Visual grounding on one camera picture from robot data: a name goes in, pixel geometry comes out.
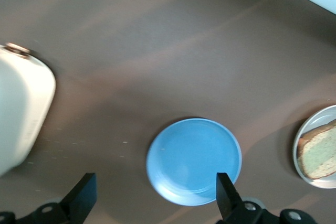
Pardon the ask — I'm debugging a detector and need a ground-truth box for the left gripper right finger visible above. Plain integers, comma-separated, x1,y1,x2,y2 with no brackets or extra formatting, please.
216,173,316,224

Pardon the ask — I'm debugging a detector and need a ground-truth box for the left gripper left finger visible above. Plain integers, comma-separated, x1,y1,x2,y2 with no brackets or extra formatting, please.
0,173,97,224

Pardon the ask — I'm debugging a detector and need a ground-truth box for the brown bread slice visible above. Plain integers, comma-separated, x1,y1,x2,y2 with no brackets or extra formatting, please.
298,119,336,180

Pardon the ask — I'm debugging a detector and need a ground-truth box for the beige plate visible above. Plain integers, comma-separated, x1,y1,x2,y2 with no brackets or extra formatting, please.
292,104,336,189

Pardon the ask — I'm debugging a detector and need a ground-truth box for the blue plate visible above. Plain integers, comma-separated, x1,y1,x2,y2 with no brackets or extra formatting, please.
145,118,243,207

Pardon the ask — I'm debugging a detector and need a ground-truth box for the white two-slot toaster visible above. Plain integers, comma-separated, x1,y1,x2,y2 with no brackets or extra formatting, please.
0,42,57,177

